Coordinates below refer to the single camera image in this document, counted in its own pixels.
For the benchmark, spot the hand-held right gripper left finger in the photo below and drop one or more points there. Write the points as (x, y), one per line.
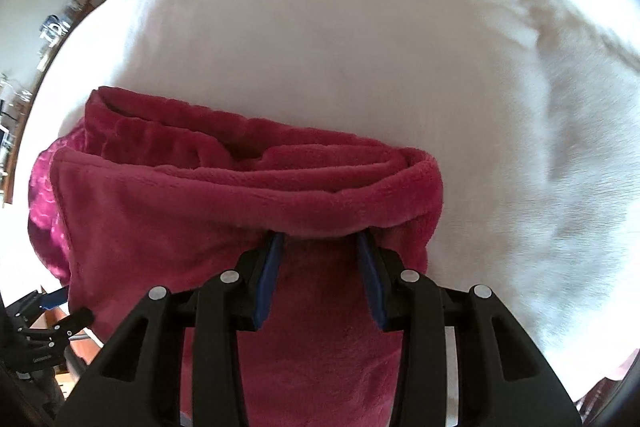
(267, 277)

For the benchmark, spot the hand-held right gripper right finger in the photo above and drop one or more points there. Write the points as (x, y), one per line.
(370, 282)

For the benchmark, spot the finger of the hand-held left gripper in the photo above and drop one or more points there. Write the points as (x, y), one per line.
(70, 327)
(52, 300)

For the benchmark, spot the magenta fleece pants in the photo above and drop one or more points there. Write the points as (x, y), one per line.
(200, 207)

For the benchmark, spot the white fluffy duvet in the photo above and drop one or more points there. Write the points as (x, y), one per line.
(350, 57)

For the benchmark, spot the clear electric kettle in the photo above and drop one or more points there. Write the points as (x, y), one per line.
(56, 31)

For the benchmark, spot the brown wooden desk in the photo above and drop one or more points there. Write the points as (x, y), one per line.
(82, 4)

